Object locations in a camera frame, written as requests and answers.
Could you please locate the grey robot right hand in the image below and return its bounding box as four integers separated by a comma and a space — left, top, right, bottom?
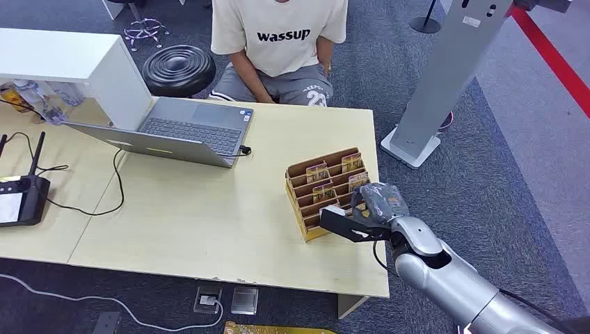
351, 182, 410, 228

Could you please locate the gold printed card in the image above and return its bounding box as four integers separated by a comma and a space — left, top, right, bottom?
312, 182, 337, 204
348, 171, 370, 192
305, 162, 329, 184
341, 152, 363, 173

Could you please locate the wooden slotted card holder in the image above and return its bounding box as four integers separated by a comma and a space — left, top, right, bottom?
284, 147, 372, 244

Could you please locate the person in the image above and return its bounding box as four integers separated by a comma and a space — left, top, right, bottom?
208, 0, 349, 109

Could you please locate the pale table leg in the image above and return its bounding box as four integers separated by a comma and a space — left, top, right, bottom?
337, 294, 370, 320

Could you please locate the grey kiosk stand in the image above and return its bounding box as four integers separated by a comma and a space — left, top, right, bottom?
379, 0, 516, 170

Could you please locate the yellow printed board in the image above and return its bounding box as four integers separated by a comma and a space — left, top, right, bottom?
223, 320, 338, 334

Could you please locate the metal floor socket lid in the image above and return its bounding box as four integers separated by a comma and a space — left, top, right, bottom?
230, 286, 260, 316

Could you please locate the black stanchion base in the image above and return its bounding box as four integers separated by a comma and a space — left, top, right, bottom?
408, 0, 443, 35

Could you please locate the floor socket with plug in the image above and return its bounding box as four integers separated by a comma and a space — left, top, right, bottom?
193, 286, 223, 316

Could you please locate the grey open laptop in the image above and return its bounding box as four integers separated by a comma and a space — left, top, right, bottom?
63, 96, 255, 170

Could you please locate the red barrier belt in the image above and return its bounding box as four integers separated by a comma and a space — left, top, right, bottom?
508, 5, 590, 120

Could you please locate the black round stool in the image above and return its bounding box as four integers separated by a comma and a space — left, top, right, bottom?
141, 44, 217, 99

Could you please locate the chrome chair base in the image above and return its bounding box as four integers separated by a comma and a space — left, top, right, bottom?
122, 17, 170, 52

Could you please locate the white shelf box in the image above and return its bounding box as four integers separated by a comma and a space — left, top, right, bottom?
0, 28, 154, 132

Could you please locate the black remote controller with screen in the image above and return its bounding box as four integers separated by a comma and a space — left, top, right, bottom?
0, 131, 51, 229

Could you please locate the black bracket wrist camera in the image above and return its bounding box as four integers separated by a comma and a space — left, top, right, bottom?
319, 205, 392, 244

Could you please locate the black laptop cable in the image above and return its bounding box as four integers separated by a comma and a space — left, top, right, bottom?
0, 99, 253, 217

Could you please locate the white floor cable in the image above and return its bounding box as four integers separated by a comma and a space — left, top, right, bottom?
0, 273, 225, 333

